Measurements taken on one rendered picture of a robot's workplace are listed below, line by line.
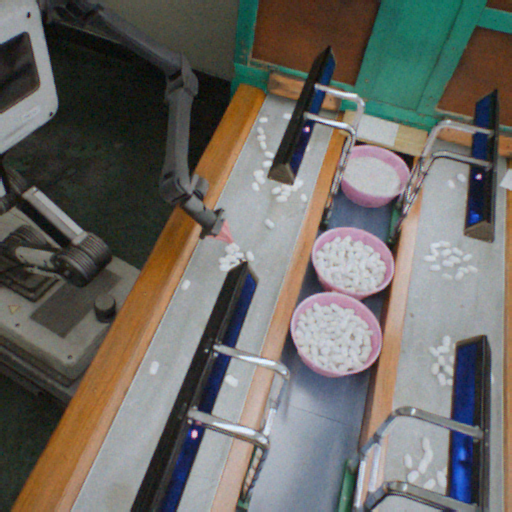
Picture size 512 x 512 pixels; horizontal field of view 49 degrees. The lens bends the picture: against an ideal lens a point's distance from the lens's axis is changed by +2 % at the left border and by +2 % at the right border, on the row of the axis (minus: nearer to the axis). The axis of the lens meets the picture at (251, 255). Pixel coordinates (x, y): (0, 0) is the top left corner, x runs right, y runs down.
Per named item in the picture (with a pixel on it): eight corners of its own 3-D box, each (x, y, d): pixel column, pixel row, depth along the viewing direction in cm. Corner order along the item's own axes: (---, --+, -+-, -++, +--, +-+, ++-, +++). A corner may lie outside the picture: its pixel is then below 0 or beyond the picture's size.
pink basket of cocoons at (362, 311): (276, 370, 163) (281, 355, 155) (297, 298, 179) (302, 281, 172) (365, 400, 161) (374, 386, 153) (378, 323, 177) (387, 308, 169)
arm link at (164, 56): (175, 71, 187) (196, 56, 182) (177, 106, 182) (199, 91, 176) (52, -10, 154) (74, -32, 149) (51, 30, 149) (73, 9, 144)
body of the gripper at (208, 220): (226, 210, 169) (209, 194, 166) (216, 235, 163) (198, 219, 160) (212, 217, 174) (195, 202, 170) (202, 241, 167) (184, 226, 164)
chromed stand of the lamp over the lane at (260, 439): (173, 488, 140) (175, 420, 105) (201, 413, 153) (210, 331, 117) (246, 513, 139) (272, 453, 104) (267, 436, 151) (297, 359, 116)
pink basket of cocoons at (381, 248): (312, 310, 177) (319, 293, 170) (301, 244, 193) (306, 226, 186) (393, 309, 181) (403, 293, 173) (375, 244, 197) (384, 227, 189)
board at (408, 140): (338, 134, 217) (338, 132, 216) (345, 111, 226) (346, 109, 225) (422, 158, 214) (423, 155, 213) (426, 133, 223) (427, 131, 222)
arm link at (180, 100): (163, 85, 180) (187, 68, 174) (176, 95, 184) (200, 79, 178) (153, 198, 160) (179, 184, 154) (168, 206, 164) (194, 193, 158)
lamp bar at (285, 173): (266, 179, 158) (269, 160, 153) (314, 61, 196) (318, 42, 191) (293, 187, 158) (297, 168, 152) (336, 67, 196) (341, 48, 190)
